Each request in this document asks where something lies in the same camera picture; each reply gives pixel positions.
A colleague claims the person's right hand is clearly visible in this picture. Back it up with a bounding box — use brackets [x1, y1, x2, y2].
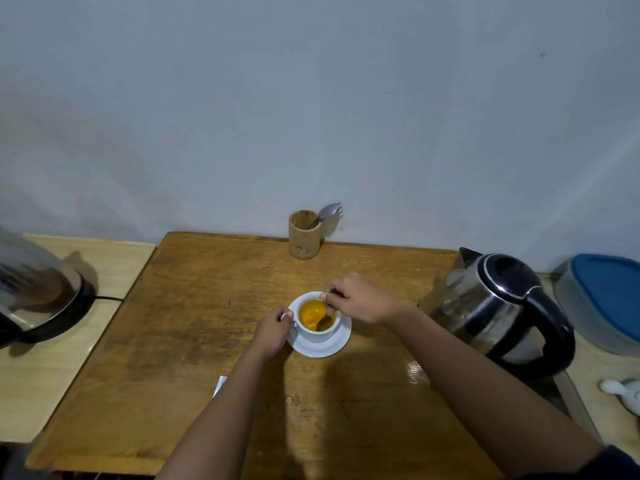
[320, 273, 407, 326]

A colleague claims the person's left hand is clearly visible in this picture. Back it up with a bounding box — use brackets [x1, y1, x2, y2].
[251, 306, 295, 359]

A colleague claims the metal teaspoon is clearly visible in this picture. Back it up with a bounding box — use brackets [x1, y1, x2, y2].
[316, 290, 339, 332]

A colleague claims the white ceramic cup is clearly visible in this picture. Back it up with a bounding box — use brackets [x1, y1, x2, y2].
[280, 292, 343, 344]

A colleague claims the person's left forearm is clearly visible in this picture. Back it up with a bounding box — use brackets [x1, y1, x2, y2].
[156, 345, 281, 480]

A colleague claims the person's right forearm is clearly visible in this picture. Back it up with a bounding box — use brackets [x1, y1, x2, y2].
[384, 305, 603, 480]

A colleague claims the orange drink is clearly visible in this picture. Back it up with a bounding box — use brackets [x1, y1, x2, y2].
[299, 300, 337, 332]

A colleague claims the white saucer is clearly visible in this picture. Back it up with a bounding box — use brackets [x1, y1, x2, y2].
[286, 295, 353, 359]

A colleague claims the bamboo utensil holder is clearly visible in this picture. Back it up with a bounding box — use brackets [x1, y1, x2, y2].
[288, 210, 322, 260]

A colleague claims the metal spork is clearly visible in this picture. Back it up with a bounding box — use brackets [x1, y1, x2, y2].
[308, 203, 344, 230]

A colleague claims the stainless steel electric kettle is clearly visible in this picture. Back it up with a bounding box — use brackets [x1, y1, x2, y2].
[419, 247, 576, 380]

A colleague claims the steel rice cooker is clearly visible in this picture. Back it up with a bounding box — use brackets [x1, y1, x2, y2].
[0, 226, 97, 348]

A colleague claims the grey container with blue lid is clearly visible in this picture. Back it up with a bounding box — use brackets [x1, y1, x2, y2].
[554, 253, 640, 357]

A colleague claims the white ceramic teapot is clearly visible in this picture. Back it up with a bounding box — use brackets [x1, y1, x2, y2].
[599, 379, 640, 417]

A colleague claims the dark blue sleeve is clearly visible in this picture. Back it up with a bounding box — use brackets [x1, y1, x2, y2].
[520, 445, 640, 480]

